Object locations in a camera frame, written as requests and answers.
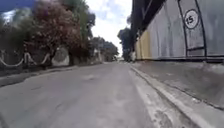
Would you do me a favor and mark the row of green trees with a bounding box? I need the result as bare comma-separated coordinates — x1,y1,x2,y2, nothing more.
63,0,120,64

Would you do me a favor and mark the dark tree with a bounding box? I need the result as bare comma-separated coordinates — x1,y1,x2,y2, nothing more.
116,27,134,62

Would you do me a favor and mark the grey asphalt road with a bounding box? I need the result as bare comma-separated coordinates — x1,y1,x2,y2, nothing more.
0,61,188,128

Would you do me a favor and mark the pale boulder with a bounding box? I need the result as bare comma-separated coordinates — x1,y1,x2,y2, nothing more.
51,47,71,67

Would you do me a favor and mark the reddish leafy tree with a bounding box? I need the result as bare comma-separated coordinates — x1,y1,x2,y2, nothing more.
29,0,84,64

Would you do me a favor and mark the pale concrete kerb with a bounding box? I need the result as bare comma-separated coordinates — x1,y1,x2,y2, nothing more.
127,63,224,128

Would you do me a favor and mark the grey concrete sidewalk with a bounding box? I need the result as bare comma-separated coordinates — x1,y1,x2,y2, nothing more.
130,60,224,111

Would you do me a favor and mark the grey painted wall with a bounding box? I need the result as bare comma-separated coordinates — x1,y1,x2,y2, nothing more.
129,0,224,63

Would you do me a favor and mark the white chain fence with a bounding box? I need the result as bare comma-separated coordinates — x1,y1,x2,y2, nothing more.
0,49,52,70

